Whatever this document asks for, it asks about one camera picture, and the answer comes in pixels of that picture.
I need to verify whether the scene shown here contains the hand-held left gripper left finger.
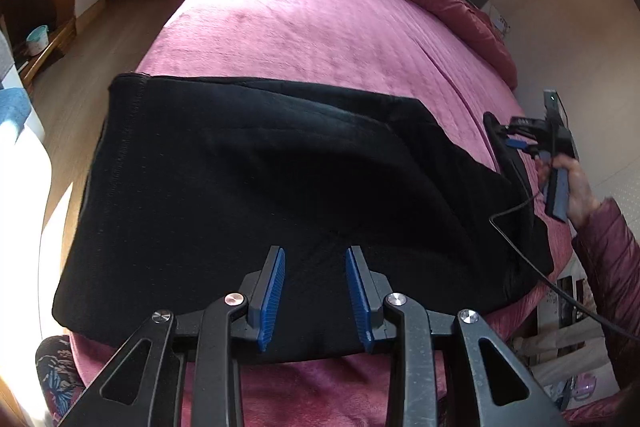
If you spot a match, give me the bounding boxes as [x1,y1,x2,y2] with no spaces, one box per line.
[59,245,287,427]

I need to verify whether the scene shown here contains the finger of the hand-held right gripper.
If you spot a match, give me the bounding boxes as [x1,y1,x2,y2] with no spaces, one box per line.
[502,134,540,159]
[483,112,511,148]

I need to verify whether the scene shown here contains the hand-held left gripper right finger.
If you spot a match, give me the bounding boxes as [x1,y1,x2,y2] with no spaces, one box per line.
[345,245,568,427]

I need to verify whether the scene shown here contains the black pants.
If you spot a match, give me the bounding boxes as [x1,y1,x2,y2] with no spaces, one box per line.
[52,73,555,364]

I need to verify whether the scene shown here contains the person's right forearm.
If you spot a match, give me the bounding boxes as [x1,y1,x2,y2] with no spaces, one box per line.
[570,197,640,393]

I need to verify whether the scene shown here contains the person's right hand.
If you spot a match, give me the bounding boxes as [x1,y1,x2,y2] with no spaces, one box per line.
[536,154,601,230]

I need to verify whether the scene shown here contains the pink bed blanket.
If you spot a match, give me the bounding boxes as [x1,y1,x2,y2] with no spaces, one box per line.
[67,0,576,427]

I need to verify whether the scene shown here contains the floral cushion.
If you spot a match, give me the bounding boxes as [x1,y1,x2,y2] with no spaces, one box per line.
[35,334,86,427]

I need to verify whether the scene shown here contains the blue cloth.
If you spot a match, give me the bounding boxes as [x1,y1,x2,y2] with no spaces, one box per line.
[0,87,33,128]

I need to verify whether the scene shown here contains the black cable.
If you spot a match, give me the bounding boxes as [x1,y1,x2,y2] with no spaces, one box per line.
[490,194,640,340]

